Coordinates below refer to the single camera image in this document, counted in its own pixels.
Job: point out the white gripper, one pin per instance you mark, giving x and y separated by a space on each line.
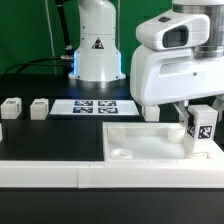
175 75

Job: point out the white square tabletop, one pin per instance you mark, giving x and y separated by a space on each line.
124 141

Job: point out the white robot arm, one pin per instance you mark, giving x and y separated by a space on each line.
194 24

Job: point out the white U-shaped fence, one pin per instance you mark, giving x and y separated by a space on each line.
186 173

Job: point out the white marker plate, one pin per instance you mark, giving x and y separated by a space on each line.
94 107

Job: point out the white block at left edge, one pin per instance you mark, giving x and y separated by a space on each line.
1 134

